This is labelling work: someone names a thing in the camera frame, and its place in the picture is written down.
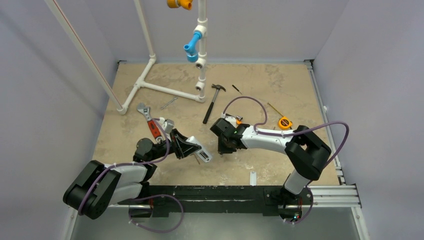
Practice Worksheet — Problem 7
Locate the adjustable wrench red handle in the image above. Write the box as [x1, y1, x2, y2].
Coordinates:
[136, 102, 164, 143]

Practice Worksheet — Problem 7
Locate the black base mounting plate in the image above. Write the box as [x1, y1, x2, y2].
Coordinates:
[119, 184, 313, 221]

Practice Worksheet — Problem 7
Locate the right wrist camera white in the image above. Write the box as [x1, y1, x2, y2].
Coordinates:
[221, 113, 243, 128]

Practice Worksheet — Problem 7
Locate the silver battery cover plate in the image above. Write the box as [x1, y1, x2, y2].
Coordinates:
[249, 171, 257, 186]

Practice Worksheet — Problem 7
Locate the orange pipe fitting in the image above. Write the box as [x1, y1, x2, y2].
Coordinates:
[166, 0, 193, 11]

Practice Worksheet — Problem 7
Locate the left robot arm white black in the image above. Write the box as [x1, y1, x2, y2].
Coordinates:
[62, 129, 212, 220]

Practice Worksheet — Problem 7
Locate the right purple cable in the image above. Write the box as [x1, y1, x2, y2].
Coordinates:
[222, 96, 350, 226]

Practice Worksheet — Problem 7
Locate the small silver wrench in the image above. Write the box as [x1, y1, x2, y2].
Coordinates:
[160, 96, 178, 111]

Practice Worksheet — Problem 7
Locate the orange tape measure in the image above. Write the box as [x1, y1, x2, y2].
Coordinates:
[267, 102, 293, 130]

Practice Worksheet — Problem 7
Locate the aluminium rail frame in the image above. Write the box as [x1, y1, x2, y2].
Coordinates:
[72, 62, 365, 240]

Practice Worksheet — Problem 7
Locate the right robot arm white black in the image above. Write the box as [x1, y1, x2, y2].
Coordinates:
[210, 118, 332, 204]

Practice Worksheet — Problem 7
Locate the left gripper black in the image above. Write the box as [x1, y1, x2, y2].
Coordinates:
[148, 129, 201, 162]

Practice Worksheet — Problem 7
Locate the purple cable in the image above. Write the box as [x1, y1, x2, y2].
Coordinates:
[77, 118, 185, 234]
[222, 96, 350, 226]

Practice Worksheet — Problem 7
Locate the black handled hammer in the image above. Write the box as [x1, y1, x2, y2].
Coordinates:
[202, 84, 226, 124]

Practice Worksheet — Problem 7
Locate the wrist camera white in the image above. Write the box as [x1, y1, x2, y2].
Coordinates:
[221, 113, 243, 128]
[158, 117, 175, 135]

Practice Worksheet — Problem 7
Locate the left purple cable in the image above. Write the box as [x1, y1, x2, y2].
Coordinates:
[77, 118, 185, 234]

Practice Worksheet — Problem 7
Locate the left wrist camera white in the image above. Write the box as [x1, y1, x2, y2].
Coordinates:
[158, 117, 175, 135]

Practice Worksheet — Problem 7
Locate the blue pipe fitting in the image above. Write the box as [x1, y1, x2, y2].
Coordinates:
[183, 31, 203, 63]

